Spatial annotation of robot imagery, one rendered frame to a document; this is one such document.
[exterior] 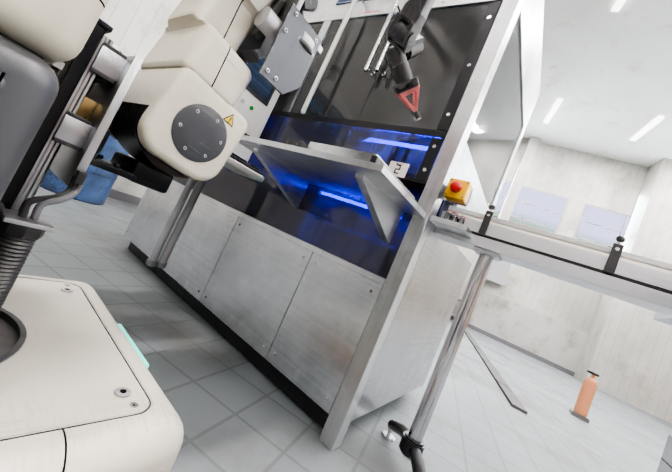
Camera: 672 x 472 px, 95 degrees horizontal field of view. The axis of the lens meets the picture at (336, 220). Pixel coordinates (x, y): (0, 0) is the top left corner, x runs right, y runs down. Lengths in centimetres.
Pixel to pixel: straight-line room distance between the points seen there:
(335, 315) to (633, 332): 1081
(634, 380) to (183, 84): 1169
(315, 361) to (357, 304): 27
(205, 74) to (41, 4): 28
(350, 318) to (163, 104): 91
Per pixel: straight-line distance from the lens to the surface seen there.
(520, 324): 1159
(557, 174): 1259
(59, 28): 42
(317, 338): 128
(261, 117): 178
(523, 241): 121
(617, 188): 1297
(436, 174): 121
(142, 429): 62
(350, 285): 122
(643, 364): 1181
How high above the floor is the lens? 64
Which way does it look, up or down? 5 degrees up
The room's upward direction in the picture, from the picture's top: 24 degrees clockwise
